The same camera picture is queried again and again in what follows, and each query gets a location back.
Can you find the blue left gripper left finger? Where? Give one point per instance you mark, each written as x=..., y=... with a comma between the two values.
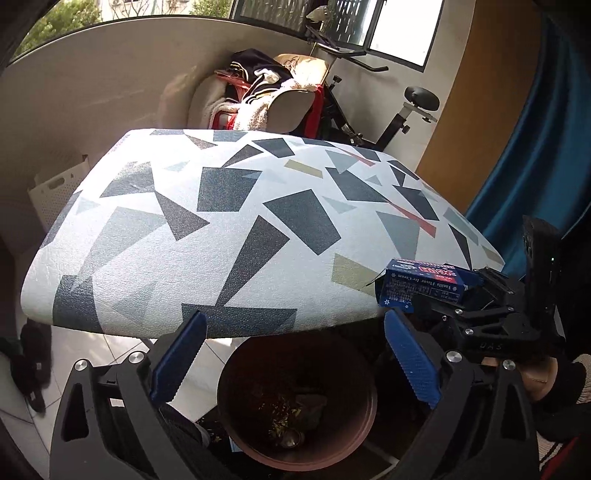
x=172, y=356

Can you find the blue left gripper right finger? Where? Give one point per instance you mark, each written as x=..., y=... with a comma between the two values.
x=411, y=349

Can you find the blue milk carton box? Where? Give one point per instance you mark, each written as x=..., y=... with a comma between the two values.
x=403, y=279

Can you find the brown round trash bin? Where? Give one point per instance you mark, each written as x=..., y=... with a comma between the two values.
x=297, y=402

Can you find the right hand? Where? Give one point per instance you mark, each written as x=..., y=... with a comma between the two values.
x=560, y=393

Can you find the blue curtain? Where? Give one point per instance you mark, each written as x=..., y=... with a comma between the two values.
x=544, y=170

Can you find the white plastic basket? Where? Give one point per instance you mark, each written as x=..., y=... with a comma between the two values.
x=53, y=187

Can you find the black exercise bike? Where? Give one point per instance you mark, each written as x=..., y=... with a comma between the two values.
x=370, y=99

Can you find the wooden wardrobe panel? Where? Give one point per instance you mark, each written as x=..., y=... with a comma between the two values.
x=486, y=100

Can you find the pile of clothes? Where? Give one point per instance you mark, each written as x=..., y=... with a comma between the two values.
x=263, y=87

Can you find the window frame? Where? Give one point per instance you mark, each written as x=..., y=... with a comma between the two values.
x=400, y=31

